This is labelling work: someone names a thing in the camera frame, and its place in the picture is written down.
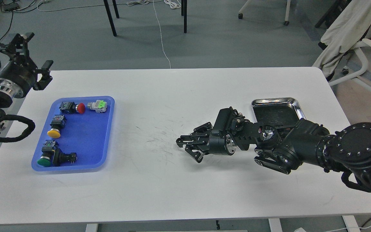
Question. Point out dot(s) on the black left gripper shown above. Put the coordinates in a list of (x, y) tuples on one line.
[(21, 73)]

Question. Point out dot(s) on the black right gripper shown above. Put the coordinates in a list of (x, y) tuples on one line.
[(205, 140)]

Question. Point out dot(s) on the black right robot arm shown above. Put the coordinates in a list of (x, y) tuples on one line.
[(284, 149)]

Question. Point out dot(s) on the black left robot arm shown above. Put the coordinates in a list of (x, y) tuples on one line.
[(5, 102)]

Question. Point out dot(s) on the silver metal tray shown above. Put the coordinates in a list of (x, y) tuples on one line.
[(277, 112)]

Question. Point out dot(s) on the blue plastic tray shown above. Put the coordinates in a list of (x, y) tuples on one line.
[(86, 134)]

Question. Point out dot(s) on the white chair base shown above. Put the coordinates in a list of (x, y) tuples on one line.
[(257, 8)]

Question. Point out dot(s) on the black table leg pair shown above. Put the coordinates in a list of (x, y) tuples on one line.
[(184, 13)]

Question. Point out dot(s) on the beige cloth on chair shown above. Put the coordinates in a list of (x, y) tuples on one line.
[(344, 32)]

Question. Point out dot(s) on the red push button switch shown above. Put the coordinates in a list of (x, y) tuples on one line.
[(72, 108)]

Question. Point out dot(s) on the yellow push button switch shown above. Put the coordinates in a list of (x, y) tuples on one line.
[(57, 124)]

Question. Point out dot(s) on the green push button switch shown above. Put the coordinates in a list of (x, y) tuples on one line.
[(49, 154)]

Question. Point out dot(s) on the green grey industrial switch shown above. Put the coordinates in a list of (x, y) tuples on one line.
[(99, 106)]

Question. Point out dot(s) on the black industrial switch part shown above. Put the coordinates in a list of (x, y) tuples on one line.
[(61, 157)]

